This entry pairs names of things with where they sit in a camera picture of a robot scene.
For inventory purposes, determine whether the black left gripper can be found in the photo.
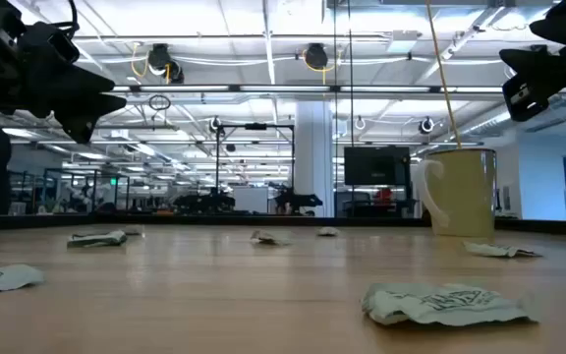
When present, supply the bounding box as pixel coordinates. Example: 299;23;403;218
0;0;129;145

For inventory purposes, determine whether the wooden stick in mug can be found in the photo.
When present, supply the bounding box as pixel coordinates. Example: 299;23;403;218
424;0;463;150

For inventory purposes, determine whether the white board panel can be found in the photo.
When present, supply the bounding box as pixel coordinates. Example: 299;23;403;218
232;186;270;214

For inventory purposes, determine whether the pale green sweetener packet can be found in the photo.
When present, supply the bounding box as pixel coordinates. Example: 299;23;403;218
0;264;46;295

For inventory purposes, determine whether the black monitor screen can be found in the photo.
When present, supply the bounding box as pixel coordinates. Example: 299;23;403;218
343;146;412;187

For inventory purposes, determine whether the red office chair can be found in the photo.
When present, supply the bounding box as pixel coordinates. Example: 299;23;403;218
372;187;395;206

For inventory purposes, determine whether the crumpled white green sweetener packet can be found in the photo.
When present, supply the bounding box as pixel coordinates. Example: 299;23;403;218
250;229;293;247

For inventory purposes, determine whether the white building column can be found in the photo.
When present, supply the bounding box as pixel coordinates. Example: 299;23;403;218
294;100;335;218

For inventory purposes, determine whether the large crumpled green sweetener packet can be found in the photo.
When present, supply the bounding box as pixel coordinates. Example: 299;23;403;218
361;281;540;328

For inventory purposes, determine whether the black hanging cable loop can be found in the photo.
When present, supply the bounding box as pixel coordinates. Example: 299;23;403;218
147;93;172;112

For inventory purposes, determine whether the black ceiling cable reel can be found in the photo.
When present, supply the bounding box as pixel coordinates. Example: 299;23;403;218
146;43;186;85
303;42;331;72

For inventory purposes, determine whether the yellow-green mug with white handle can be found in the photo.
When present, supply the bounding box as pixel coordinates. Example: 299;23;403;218
414;147;498;240

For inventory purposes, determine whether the black metal frame rig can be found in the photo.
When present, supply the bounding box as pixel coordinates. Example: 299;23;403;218
214;123;296;198

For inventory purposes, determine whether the black table edge rail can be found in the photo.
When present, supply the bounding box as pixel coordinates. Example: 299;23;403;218
0;211;566;238

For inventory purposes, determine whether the black vertical hanging cable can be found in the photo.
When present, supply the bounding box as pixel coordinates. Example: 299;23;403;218
346;0;356;218
332;0;339;218

